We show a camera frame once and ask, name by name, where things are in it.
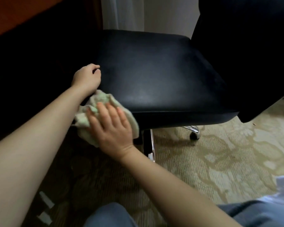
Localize person's left hand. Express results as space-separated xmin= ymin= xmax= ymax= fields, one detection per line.
xmin=71 ymin=63 xmax=102 ymax=95

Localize person's right hand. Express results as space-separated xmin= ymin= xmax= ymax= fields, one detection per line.
xmin=86 ymin=102 xmax=135 ymax=161

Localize pale green cleaning cloth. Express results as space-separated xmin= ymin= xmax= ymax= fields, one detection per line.
xmin=72 ymin=89 xmax=140 ymax=148

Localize black leather office chair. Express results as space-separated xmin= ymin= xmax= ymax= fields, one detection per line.
xmin=93 ymin=0 xmax=284 ymax=163

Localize person's left forearm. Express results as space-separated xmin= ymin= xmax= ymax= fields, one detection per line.
xmin=0 ymin=84 xmax=96 ymax=227

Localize person's right forearm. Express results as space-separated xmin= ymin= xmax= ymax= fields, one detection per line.
xmin=118 ymin=145 xmax=242 ymax=227

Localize white sheer curtain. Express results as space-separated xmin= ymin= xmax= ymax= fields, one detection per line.
xmin=102 ymin=0 xmax=202 ymax=38

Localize brown wooden desk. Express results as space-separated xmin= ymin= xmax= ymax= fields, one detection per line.
xmin=0 ymin=0 xmax=104 ymax=43

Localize white flat strip object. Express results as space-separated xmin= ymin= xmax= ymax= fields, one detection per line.
xmin=39 ymin=191 xmax=55 ymax=210
xmin=37 ymin=211 xmax=53 ymax=226

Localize blue jeans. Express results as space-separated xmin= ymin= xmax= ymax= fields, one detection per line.
xmin=83 ymin=199 xmax=284 ymax=227

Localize white shirt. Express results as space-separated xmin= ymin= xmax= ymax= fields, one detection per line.
xmin=257 ymin=173 xmax=284 ymax=204

